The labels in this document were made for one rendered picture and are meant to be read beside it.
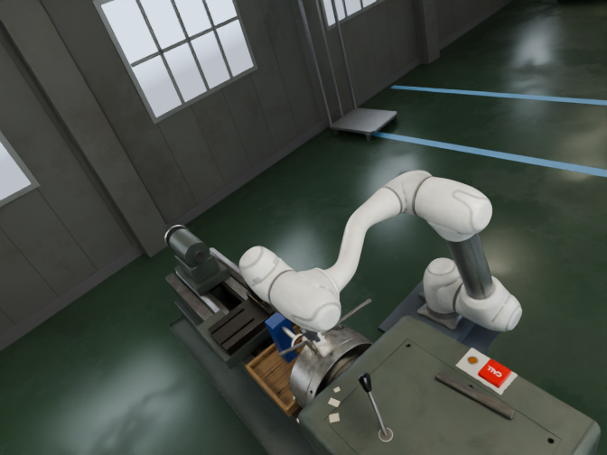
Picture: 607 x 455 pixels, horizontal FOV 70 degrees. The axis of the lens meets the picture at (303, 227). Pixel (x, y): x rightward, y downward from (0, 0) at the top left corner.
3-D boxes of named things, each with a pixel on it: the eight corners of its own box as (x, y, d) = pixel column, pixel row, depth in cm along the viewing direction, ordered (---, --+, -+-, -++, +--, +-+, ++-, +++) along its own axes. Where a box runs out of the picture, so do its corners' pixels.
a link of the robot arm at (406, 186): (374, 178, 136) (409, 190, 127) (411, 157, 145) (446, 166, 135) (378, 214, 143) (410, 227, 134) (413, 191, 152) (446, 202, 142)
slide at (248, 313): (304, 296, 204) (302, 290, 201) (229, 356, 187) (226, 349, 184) (282, 280, 217) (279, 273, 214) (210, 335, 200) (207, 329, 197)
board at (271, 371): (356, 355, 178) (354, 348, 175) (288, 417, 164) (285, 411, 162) (310, 320, 199) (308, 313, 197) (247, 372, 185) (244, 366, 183)
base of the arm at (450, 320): (431, 284, 205) (430, 276, 202) (475, 303, 190) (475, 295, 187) (408, 310, 197) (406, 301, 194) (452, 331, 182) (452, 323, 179)
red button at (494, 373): (511, 375, 114) (511, 370, 113) (499, 390, 112) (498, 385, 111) (490, 362, 119) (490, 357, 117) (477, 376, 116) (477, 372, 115)
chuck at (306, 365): (386, 363, 160) (357, 320, 140) (329, 433, 152) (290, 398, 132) (368, 350, 166) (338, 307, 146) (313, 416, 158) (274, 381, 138)
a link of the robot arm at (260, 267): (254, 296, 119) (282, 318, 110) (223, 263, 109) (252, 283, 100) (280, 267, 122) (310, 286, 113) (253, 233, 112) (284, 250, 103)
